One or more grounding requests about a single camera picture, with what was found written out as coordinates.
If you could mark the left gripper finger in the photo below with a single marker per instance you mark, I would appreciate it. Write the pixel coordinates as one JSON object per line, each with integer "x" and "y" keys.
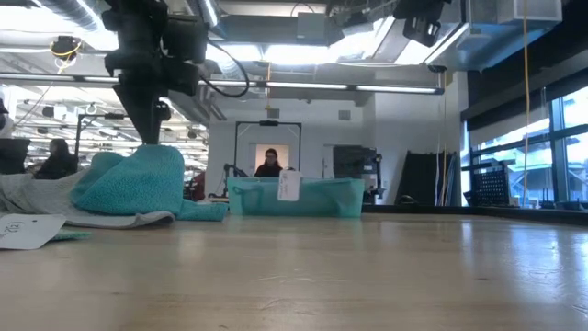
{"x": 140, "y": 115}
{"x": 163, "y": 112}

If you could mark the teal microfiber towel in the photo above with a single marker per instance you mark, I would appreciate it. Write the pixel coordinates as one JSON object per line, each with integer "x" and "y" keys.
{"x": 138, "y": 184}

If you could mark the grey waffle microfiber towel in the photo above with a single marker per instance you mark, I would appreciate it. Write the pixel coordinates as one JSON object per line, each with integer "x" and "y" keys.
{"x": 41, "y": 197}

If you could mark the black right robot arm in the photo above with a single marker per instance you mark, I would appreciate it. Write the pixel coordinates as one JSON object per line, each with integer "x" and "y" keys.
{"x": 422, "y": 9}

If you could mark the long ceiling light tube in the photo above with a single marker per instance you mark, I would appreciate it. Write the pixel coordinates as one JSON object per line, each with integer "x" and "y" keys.
{"x": 395, "y": 88}

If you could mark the person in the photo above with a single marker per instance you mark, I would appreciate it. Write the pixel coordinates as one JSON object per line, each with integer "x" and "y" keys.
{"x": 57, "y": 165}
{"x": 270, "y": 170}

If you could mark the grey ceiling box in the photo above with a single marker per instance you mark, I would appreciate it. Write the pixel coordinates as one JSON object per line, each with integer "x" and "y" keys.
{"x": 311, "y": 26}

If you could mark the black background monitor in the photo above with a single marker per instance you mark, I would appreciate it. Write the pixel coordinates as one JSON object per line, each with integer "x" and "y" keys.
{"x": 14, "y": 156}

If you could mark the white bin label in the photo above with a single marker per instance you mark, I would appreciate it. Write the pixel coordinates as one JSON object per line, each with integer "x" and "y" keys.
{"x": 289, "y": 186}

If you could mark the black leaning panel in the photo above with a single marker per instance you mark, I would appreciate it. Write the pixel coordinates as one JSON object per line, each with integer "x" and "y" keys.
{"x": 418, "y": 179}

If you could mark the black equipment cabinet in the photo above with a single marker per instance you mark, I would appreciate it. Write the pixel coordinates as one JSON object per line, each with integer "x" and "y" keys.
{"x": 353, "y": 165}

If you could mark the white paper towel tag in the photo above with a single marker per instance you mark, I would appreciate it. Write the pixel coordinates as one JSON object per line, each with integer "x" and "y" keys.
{"x": 27, "y": 232}

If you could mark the black pegboard rack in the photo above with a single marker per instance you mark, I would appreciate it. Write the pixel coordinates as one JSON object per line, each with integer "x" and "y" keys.
{"x": 490, "y": 188}

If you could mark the teal translucent plastic bin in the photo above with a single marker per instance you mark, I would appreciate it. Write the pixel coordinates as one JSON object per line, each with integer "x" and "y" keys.
{"x": 331, "y": 197}

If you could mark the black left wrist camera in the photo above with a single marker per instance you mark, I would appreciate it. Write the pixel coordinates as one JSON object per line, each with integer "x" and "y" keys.
{"x": 186, "y": 39}

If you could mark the silver ventilation duct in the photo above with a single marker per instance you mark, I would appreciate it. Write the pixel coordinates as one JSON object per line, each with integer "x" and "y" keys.
{"x": 73, "y": 11}

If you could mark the black background camera stand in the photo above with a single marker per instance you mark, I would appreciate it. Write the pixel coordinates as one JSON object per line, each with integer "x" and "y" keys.
{"x": 268, "y": 123}

